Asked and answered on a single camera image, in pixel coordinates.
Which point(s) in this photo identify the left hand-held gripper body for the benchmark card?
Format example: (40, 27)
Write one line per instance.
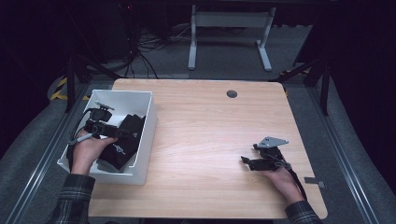
(101, 115)

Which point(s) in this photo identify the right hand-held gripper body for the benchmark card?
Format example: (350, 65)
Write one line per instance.
(271, 163)

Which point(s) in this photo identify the white box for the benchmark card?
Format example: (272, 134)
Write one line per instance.
(124, 102)

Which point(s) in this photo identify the person's right hand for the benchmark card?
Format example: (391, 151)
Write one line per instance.
(285, 182)

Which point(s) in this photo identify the person's left hand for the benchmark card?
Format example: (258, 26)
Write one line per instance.
(85, 152)

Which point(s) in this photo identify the black tripod stand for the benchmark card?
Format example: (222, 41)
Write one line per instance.
(325, 90)
(70, 87)

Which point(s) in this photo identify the grey tape piece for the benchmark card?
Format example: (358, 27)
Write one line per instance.
(311, 180)

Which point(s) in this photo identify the yellow-black hazard tape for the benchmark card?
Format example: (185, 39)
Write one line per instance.
(57, 95)

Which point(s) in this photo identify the grey round table grommet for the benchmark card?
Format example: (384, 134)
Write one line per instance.
(232, 94)

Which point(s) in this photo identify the aluminium rail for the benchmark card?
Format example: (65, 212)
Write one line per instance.
(40, 161)
(342, 161)

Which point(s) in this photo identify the white desk frame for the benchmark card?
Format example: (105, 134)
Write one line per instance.
(230, 19)

